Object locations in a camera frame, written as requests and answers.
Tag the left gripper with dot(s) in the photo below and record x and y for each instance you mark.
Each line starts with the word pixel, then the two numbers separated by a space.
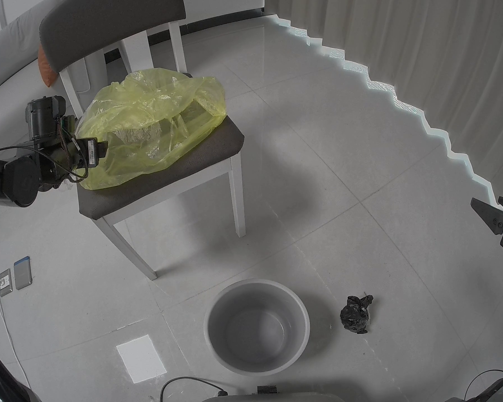
pixel 81 153

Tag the yellow plastic bag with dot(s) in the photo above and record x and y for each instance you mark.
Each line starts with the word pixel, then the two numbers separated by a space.
pixel 151 111

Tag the black plastic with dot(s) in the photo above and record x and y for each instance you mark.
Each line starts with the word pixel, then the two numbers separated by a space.
pixel 354 314

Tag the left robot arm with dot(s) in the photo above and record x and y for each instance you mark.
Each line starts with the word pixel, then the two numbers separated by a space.
pixel 21 178

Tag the pale grey trash bin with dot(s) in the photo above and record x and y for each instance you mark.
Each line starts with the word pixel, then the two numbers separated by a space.
pixel 255 333

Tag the pale grey sofa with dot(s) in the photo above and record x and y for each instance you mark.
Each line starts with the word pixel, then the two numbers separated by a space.
pixel 8 111

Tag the orange cushion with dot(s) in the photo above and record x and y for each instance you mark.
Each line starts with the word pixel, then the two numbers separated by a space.
pixel 48 67

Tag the pale grey cushion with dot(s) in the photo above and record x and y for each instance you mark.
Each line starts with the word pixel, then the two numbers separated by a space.
pixel 16 44

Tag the grey and white chair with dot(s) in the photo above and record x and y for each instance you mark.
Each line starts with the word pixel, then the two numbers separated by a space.
pixel 109 6

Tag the white curtain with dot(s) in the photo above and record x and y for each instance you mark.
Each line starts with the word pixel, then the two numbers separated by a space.
pixel 402 23

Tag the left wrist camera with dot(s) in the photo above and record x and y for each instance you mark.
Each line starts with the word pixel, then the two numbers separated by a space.
pixel 69 124

